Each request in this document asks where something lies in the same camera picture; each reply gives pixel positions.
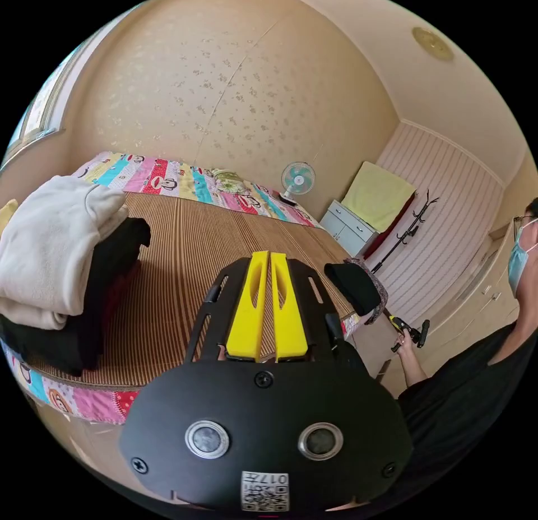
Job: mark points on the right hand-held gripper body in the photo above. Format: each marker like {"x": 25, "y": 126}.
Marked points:
{"x": 408, "y": 331}

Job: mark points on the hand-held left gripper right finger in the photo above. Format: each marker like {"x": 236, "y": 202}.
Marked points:
{"x": 290, "y": 318}

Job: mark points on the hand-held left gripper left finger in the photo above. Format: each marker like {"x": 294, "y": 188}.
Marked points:
{"x": 248, "y": 314}

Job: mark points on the person's right forearm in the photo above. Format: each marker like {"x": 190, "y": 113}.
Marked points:
{"x": 414, "y": 366}

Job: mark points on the black long pants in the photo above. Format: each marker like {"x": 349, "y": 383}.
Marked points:
{"x": 351, "y": 284}

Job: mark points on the person's right hand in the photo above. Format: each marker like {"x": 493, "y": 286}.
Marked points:
{"x": 404, "y": 342}

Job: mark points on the floral patterned garment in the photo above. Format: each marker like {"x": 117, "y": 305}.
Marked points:
{"x": 380, "y": 295}

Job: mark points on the cream cabinet with drawers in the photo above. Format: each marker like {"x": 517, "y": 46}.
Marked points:
{"x": 479, "y": 289}

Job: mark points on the bed with woven mat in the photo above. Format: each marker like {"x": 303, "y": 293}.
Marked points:
{"x": 189, "y": 251}

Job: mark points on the black coat rack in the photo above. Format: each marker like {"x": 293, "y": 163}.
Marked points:
{"x": 405, "y": 234}

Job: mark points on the person's body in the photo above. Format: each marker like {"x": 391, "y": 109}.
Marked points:
{"x": 462, "y": 402}

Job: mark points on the pale blue cupboard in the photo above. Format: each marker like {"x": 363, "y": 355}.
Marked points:
{"x": 357, "y": 221}

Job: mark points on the green floral pillow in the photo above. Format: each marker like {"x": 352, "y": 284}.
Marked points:
{"x": 227, "y": 181}

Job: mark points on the teal table fan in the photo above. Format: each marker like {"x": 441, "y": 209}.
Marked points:
{"x": 298, "y": 180}

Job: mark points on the pile of clothes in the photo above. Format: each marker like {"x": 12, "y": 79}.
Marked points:
{"x": 50, "y": 251}

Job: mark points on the round ceiling lamp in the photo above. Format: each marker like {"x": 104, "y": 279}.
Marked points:
{"x": 433, "y": 44}

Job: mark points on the window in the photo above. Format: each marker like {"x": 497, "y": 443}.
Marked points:
{"x": 40, "y": 104}

